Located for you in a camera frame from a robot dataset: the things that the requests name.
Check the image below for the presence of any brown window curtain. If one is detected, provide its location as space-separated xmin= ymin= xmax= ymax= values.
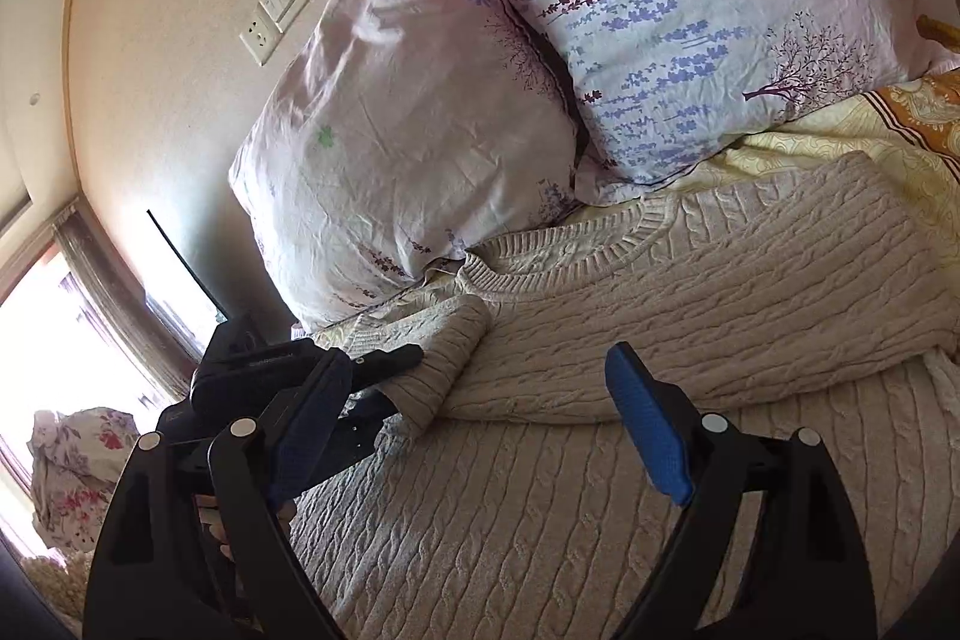
xmin=52 ymin=211 xmax=192 ymax=401

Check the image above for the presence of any red floral cloth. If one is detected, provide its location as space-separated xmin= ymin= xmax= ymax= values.
xmin=28 ymin=407 xmax=141 ymax=555

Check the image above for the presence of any yellow patterned bed sheet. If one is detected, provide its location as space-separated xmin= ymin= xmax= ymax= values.
xmin=577 ymin=70 xmax=960 ymax=270

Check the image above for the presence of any wooden bed frame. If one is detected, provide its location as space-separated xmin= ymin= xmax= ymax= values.
xmin=919 ymin=14 xmax=960 ymax=46

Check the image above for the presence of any person's left hand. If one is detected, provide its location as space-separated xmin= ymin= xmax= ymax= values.
xmin=196 ymin=494 xmax=236 ymax=563

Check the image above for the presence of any cream fluffy rug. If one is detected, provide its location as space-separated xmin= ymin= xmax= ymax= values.
xmin=25 ymin=548 xmax=95 ymax=620

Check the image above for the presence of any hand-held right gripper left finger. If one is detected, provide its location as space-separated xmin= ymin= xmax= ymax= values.
xmin=82 ymin=353 xmax=355 ymax=640

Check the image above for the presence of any white wall socket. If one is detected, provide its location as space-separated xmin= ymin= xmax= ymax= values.
xmin=239 ymin=6 xmax=283 ymax=67

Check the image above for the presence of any beige cable knit sweater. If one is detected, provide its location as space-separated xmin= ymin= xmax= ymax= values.
xmin=289 ymin=151 xmax=960 ymax=640

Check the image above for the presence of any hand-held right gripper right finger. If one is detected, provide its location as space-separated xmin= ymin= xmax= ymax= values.
xmin=604 ymin=342 xmax=883 ymax=640

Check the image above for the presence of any black flat screen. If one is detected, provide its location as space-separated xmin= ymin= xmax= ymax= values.
xmin=145 ymin=208 xmax=230 ymax=327

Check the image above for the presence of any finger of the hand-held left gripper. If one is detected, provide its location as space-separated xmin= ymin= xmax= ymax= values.
xmin=346 ymin=344 xmax=425 ymax=390
xmin=330 ymin=387 xmax=402 ymax=465

